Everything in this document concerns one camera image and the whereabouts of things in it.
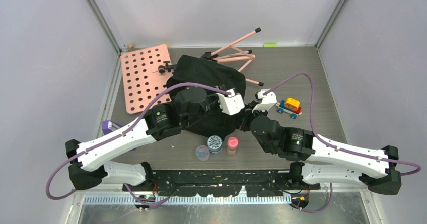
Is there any pink lid jar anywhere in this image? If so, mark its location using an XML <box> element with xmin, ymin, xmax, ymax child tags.
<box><xmin>227</xmin><ymin>137</ymin><xmax>239</xmax><ymax>156</ymax></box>

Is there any clear jar of beads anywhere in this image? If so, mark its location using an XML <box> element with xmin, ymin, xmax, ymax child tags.
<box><xmin>195</xmin><ymin>145</ymin><xmax>210</xmax><ymax>161</ymax></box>

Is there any blue patterned lid jar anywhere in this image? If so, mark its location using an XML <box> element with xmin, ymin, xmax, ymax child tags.
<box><xmin>207</xmin><ymin>135</ymin><xmax>223</xmax><ymax>155</ymax></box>

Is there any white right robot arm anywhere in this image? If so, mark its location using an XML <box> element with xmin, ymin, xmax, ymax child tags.
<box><xmin>237</xmin><ymin>111</ymin><xmax>402</xmax><ymax>195</ymax></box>

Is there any purple card holder box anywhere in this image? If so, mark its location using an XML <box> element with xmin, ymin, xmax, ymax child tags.
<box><xmin>101</xmin><ymin>120</ymin><xmax>123</xmax><ymax>135</ymax></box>

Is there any pink stand with black feet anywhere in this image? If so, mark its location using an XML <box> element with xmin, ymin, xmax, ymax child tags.
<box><xmin>158</xmin><ymin>27</ymin><xmax>265</xmax><ymax>87</ymax></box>

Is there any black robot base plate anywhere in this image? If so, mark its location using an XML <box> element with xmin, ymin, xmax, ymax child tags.
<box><xmin>122</xmin><ymin>170</ymin><xmax>320</xmax><ymax>197</ymax></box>

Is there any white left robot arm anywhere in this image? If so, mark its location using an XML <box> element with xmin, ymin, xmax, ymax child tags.
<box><xmin>65</xmin><ymin>83</ymin><xmax>228</xmax><ymax>191</ymax></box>

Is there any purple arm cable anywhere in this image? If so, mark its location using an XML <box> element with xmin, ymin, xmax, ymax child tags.
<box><xmin>263</xmin><ymin>71</ymin><xmax>422</xmax><ymax>214</ymax></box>
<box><xmin>45</xmin><ymin>82</ymin><xmax>234</xmax><ymax>210</ymax></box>

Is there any pink perforated board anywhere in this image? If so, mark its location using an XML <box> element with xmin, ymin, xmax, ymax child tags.
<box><xmin>120</xmin><ymin>44</ymin><xmax>173</xmax><ymax>114</ymax></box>

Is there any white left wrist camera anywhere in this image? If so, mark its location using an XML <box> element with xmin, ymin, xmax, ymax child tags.
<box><xmin>216</xmin><ymin>89</ymin><xmax>245</xmax><ymax>116</ymax></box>

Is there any aluminium frame rail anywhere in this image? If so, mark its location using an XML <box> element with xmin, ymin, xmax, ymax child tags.
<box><xmin>70</xmin><ymin>171</ymin><xmax>376</xmax><ymax>206</ymax></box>

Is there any black backpack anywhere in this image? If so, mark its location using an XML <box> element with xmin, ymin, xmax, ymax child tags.
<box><xmin>167</xmin><ymin>55</ymin><xmax>246</xmax><ymax>139</ymax></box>

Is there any colourful toy block car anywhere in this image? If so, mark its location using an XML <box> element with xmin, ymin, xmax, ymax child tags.
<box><xmin>276</xmin><ymin>98</ymin><xmax>302</xmax><ymax>119</ymax></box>

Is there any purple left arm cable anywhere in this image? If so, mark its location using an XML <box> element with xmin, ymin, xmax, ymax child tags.
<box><xmin>45</xmin><ymin>82</ymin><xmax>234</xmax><ymax>210</ymax></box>

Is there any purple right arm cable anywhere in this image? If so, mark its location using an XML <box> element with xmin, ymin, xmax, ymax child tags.
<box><xmin>263</xmin><ymin>71</ymin><xmax>422</xmax><ymax>214</ymax></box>

